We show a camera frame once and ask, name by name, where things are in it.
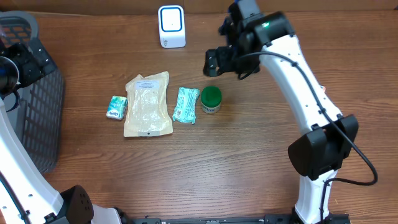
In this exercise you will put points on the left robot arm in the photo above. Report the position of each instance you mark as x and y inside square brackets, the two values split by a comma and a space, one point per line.
[26, 197]

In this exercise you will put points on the white barcode scanner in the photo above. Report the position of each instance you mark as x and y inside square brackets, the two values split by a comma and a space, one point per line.
[171, 19]

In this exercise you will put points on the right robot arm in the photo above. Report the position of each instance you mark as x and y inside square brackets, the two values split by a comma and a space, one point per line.
[256, 40]

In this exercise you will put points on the green tissue pack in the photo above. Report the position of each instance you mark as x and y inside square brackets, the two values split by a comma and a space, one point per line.
[117, 107]

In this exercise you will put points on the green lid jar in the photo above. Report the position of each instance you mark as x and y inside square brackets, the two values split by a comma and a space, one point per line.
[211, 98]

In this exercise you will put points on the grey plastic mesh basket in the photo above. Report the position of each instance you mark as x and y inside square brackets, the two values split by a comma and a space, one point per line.
[32, 88]

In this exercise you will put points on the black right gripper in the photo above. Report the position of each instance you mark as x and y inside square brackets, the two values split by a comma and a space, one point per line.
[226, 56]

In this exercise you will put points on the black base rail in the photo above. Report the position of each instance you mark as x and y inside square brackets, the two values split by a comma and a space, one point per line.
[211, 221]

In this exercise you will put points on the beige clear pouch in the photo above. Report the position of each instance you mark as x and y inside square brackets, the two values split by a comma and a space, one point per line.
[147, 113]

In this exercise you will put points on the teal wipes packet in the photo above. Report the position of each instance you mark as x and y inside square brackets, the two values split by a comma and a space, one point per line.
[184, 111]

